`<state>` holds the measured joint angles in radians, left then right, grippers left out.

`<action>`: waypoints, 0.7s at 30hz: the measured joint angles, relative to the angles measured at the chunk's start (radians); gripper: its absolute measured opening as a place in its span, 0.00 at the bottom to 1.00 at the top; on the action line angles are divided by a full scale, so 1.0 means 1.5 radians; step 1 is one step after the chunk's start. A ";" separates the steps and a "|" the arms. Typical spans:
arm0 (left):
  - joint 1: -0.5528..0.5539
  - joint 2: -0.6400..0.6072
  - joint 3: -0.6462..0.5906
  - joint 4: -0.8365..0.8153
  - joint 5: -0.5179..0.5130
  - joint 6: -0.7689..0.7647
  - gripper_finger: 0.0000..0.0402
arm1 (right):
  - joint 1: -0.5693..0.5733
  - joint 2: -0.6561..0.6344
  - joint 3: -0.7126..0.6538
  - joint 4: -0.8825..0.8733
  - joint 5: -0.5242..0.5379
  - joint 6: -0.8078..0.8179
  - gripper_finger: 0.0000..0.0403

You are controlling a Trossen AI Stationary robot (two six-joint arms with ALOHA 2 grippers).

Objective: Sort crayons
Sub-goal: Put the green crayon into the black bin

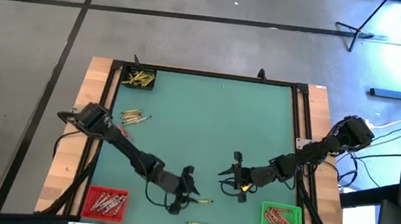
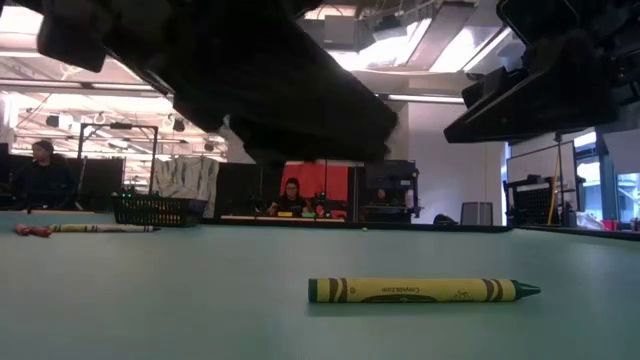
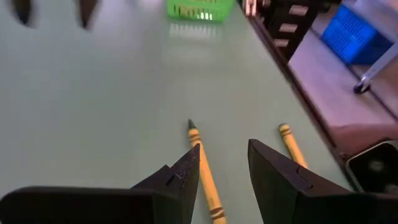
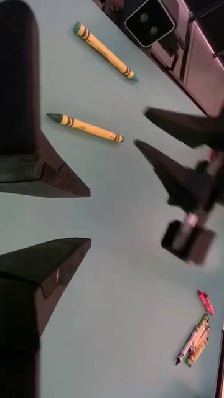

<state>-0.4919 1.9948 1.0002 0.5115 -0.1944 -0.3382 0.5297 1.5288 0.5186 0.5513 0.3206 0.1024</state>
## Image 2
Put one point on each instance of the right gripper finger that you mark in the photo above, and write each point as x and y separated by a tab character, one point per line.
550	105

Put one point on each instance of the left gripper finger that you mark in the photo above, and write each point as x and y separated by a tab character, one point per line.
320	100
320	154

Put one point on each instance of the green crayon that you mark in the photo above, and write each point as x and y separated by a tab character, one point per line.
415	290

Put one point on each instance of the red crayon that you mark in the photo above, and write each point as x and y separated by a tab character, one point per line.
41	231
22	229

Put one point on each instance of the black background robot arm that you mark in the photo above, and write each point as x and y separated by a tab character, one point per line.
325	205

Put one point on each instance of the red backdrop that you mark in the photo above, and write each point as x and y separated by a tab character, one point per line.
337	180

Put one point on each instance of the person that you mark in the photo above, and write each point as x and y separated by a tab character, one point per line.
291	200
45	180
382	195

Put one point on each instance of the black tripod stand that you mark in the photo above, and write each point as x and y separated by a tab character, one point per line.
559	165

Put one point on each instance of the small green box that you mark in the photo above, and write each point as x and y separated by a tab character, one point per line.
308	215

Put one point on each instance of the small yellow box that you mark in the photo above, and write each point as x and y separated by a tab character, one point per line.
285	214

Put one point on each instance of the grey ceiling unit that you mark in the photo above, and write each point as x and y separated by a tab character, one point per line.
342	32

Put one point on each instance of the black ceiling speaker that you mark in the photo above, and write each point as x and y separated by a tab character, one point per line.
52	121
179	125
209	146

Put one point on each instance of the black partition panel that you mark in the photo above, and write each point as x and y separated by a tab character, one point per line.
100	180
235	190

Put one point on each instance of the black equipment cart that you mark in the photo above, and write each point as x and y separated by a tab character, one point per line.
530	200

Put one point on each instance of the long ceiling light bar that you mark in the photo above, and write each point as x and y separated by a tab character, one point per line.
425	98

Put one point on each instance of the grey bin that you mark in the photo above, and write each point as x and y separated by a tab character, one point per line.
476	214

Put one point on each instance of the grey white curtain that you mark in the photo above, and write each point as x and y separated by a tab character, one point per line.
185	180

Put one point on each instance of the black bag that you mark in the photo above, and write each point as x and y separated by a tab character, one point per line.
444	220

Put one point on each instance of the black plastic basket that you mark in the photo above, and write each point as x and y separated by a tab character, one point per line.
160	212

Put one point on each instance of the yellow crayon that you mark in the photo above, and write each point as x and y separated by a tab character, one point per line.
80	228

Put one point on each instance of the green table mat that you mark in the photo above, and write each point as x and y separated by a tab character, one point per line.
150	310

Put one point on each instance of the black gantry frame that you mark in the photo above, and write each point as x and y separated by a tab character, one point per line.
326	180
120	125

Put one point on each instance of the rectangular silver air duct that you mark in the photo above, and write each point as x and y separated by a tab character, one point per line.
450	40

